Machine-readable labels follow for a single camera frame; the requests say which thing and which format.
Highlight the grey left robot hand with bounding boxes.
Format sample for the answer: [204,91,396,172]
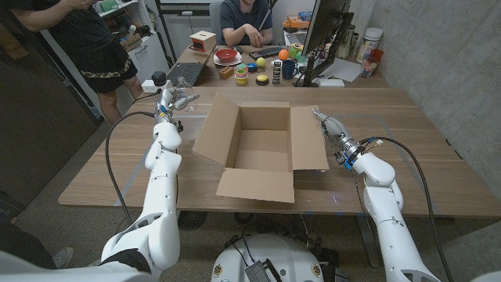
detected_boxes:
[153,86,200,125]

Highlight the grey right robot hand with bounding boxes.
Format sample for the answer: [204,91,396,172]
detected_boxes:
[312,108,365,168]

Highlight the clear plastic bottle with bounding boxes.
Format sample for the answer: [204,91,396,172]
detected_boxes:
[171,76,196,113]

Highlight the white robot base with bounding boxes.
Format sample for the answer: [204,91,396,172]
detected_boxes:
[211,233,325,282]

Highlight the dark bottle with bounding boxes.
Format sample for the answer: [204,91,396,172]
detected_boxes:
[338,23,356,60]

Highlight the white power strip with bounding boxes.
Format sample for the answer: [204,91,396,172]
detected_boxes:
[140,79,174,94]

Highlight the black power adapter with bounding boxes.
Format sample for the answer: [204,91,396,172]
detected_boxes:
[151,70,168,87]

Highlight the black laptop keyboard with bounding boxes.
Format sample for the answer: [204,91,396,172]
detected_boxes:
[167,62,205,87]

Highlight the small white flat box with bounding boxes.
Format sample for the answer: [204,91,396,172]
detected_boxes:
[317,78,346,88]

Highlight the white shelf cabinet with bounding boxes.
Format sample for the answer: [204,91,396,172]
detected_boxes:
[96,0,171,85]

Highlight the wooden desk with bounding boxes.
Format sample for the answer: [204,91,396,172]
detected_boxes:
[166,45,392,89]

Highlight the white paper sheet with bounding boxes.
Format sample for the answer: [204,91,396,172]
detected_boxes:
[320,57,363,83]

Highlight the small cardboard box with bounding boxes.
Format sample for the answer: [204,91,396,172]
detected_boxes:
[120,32,144,52]

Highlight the small wooden box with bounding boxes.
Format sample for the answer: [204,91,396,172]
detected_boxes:
[189,30,217,55]

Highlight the red bowl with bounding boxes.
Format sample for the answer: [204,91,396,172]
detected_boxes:
[214,48,239,63]

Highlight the dark blue mug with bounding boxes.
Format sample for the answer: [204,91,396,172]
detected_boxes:
[281,59,300,81]

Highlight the stacked coloured cups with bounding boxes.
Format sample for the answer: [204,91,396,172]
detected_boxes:
[234,63,250,85]

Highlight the white plate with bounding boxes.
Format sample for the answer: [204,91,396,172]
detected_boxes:
[213,52,243,67]

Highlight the green toy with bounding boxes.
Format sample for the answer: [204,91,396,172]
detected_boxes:
[288,42,305,60]

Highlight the standing person in black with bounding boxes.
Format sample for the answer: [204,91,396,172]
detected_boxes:
[10,0,144,125]

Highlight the open cardboard box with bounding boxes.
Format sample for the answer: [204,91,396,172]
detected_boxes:
[191,92,330,204]

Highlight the white canister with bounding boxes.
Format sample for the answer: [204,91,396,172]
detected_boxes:
[355,27,384,63]

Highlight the black computer monitor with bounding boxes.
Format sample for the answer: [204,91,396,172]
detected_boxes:
[294,0,355,88]

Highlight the seated person in blue shirt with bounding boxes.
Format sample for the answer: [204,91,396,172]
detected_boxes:
[218,0,274,49]

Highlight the black round fan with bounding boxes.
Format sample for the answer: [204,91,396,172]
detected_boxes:
[178,211,208,231]

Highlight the grey table leg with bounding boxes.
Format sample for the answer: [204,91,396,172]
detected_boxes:
[355,214,383,269]

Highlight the orange box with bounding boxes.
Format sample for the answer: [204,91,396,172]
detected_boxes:
[283,15,311,31]

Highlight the grey shoe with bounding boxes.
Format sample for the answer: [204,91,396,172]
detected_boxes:
[52,246,74,269]

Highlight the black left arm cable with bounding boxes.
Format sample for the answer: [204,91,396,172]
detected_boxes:
[104,110,157,226]

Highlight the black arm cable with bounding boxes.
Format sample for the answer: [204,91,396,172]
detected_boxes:
[367,136,455,282]
[104,110,157,226]

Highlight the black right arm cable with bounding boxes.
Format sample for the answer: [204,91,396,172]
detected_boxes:
[367,136,455,282]

